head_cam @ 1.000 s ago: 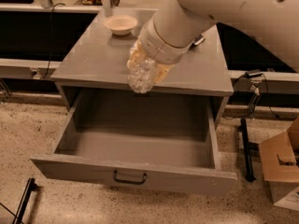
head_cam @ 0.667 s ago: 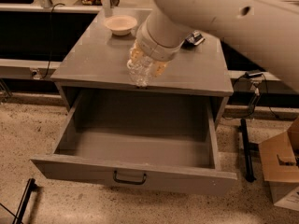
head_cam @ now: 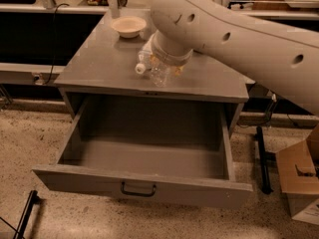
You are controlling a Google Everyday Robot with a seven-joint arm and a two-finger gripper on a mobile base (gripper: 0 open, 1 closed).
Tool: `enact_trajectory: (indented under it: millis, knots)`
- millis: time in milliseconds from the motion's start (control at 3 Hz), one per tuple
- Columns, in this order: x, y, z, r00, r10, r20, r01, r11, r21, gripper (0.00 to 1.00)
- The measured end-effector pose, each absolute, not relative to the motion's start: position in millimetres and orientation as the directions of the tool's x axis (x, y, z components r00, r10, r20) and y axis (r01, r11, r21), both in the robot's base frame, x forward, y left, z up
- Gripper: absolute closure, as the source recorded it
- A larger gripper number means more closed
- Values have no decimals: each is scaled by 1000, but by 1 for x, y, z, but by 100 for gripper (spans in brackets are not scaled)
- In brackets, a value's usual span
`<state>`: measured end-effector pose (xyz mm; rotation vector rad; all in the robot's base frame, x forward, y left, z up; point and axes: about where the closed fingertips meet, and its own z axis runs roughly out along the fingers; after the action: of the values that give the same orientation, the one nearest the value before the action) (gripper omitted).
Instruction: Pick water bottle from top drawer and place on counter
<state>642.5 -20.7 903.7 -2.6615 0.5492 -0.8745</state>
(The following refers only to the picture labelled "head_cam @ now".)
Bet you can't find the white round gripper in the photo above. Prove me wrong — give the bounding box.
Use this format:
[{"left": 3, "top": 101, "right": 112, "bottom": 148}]
[{"left": 151, "top": 31, "right": 193, "bottom": 76}]

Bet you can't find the clear water bottle red label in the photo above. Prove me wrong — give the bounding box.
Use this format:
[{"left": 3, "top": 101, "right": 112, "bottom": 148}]
[{"left": 150, "top": 61, "right": 175, "bottom": 87}]

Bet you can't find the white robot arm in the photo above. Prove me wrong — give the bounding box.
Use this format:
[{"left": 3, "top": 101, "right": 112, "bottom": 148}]
[{"left": 151, "top": 0, "right": 319, "bottom": 116}]

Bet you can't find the clear water bottle white cap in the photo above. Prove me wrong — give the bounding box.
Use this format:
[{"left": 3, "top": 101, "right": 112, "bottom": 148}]
[{"left": 135, "top": 37, "right": 154, "bottom": 75}]

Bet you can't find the grey cabinet counter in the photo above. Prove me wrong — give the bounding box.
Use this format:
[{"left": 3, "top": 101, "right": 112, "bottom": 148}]
[{"left": 54, "top": 9, "right": 256, "bottom": 136}]

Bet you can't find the grey open top drawer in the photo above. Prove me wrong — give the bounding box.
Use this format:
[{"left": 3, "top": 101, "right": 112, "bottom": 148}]
[{"left": 33, "top": 95, "right": 252, "bottom": 208}]

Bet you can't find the white paper bowl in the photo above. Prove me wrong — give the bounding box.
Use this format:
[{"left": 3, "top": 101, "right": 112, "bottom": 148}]
[{"left": 111, "top": 16, "right": 147, "bottom": 38}]

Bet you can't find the black stand leg right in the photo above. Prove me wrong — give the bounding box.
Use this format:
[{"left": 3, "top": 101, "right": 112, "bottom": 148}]
[{"left": 256, "top": 126, "right": 273, "bottom": 194}]

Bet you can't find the black stand leg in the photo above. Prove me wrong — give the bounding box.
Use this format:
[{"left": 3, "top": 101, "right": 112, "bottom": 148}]
[
  {"left": 256, "top": 126, "right": 273, "bottom": 194},
  {"left": 13, "top": 190, "right": 40, "bottom": 239}
]

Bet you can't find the brown cardboard box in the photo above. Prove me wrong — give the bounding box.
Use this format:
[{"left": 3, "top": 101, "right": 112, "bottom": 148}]
[{"left": 276, "top": 125, "right": 319, "bottom": 225}]

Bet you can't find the black stand leg left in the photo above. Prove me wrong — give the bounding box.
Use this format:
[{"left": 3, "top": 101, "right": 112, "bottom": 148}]
[{"left": 13, "top": 190, "right": 40, "bottom": 239}]

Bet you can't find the black power cable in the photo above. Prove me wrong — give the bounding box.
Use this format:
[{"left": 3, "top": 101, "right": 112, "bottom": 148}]
[{"left": 43, "top": 3, "right": 71, "bottom": 86}]

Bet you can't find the black drawer handle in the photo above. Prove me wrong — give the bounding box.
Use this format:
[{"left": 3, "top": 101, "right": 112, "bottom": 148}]
[{"left": 121, "top": 181, "right": 157, "bottom": 198}]

